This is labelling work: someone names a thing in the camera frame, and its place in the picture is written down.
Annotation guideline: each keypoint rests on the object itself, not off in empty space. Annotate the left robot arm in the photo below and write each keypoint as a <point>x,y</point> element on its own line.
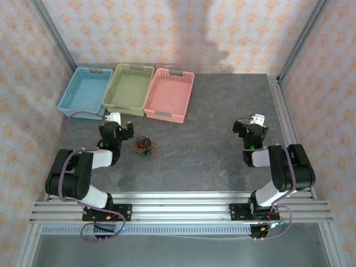
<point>69,178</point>

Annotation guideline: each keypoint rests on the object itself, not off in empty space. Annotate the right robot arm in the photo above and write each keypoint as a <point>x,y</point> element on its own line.
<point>294,169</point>

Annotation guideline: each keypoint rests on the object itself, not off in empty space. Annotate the blue plastic basket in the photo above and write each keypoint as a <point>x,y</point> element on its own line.
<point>83,91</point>

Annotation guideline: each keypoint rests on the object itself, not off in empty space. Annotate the green plastic basket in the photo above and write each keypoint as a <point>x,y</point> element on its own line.
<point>128,87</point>

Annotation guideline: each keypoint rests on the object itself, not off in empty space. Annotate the pink plastic basket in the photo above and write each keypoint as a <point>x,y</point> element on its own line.
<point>169,94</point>

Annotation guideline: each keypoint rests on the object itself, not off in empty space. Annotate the small black control board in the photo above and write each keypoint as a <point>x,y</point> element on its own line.
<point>271,226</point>
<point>105,228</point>

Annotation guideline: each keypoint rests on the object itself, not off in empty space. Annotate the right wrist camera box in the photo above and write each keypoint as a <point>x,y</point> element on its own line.
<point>257,119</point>

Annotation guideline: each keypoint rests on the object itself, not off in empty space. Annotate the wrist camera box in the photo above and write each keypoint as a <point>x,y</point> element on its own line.
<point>114,118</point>
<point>257,119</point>

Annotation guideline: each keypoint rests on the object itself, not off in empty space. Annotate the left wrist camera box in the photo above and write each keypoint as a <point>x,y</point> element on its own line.
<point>114,118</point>

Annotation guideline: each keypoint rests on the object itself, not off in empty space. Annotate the aluminium side rail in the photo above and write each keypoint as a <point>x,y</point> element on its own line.
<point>282,111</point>

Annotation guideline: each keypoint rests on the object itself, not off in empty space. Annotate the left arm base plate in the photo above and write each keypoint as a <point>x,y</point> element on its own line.
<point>126,212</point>

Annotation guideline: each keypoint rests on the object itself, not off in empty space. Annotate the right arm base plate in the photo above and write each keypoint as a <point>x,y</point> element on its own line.
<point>236,212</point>

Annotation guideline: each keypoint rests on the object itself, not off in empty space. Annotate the aluminium mounting rail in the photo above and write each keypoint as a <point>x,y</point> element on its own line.
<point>180,211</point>

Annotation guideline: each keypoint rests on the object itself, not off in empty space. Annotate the aluminium frame post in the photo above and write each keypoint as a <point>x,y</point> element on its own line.
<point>300,39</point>
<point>55,39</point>

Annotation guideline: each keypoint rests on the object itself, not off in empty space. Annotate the aluminium frame leg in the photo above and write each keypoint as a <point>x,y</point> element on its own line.
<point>333,244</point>
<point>27,244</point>

